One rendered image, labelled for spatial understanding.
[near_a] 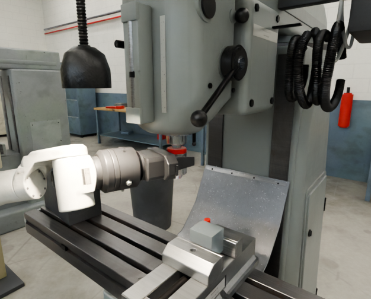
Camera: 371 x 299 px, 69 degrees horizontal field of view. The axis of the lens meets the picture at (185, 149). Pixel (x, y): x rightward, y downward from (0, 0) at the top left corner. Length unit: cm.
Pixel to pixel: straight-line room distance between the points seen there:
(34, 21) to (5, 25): 91
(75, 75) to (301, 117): 68
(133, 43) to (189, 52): 10
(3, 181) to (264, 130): 71
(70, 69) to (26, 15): 1007
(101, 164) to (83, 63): 20
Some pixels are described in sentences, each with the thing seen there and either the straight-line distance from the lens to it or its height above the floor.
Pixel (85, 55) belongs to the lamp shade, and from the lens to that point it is 43.
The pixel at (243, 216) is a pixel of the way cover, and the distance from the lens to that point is 95.
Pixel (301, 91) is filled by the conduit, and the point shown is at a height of 140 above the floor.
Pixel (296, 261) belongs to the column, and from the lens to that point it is 108.
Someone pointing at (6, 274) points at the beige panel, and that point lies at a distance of 258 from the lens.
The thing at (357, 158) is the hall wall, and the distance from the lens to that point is 480.
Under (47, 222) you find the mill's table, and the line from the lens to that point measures 107.
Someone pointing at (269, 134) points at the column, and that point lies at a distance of 92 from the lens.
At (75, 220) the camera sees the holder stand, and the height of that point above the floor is 97.
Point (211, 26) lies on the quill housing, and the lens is 56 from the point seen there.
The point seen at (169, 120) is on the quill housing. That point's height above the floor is 134.
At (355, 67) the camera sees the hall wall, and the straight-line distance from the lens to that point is 471.
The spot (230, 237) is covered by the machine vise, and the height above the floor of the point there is 106.
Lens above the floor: 141
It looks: 13 degrees down
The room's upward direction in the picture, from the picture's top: straight up
